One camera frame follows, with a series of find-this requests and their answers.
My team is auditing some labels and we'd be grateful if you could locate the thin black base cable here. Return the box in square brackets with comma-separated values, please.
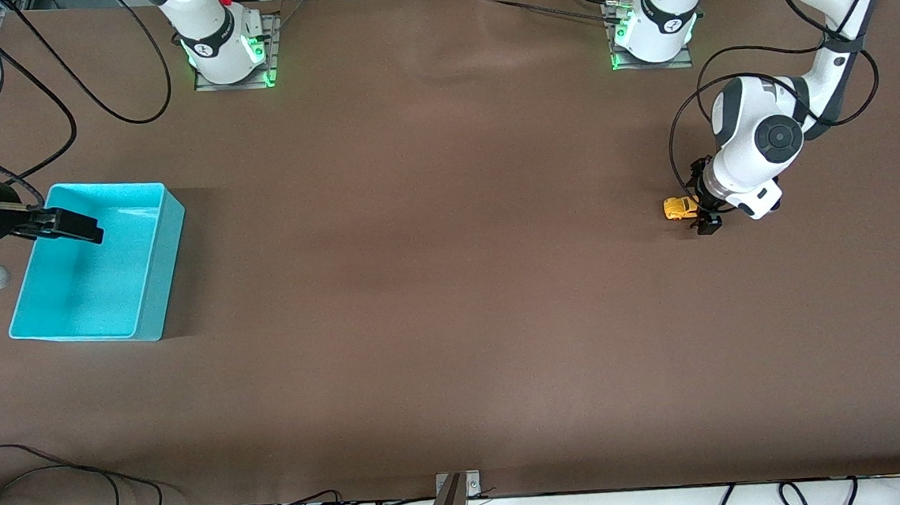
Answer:
[480, 0, 625, 31]

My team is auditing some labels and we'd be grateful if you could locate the brown table cover sheet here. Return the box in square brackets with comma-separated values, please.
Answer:
[0, 0, 900, 505]

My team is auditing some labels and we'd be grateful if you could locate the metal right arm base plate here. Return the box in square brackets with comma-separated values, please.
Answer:
[188, 11, 286, 95]

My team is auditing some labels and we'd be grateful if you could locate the yellow toy beetle car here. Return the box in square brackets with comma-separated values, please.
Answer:
[662, 194, 703, 222]

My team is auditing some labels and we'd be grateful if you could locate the turquoise plastic bin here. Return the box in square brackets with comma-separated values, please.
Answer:
[0, 175, 194, 352]

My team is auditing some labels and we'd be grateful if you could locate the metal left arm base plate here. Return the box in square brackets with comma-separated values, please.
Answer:
[601, 0, 697, 75]

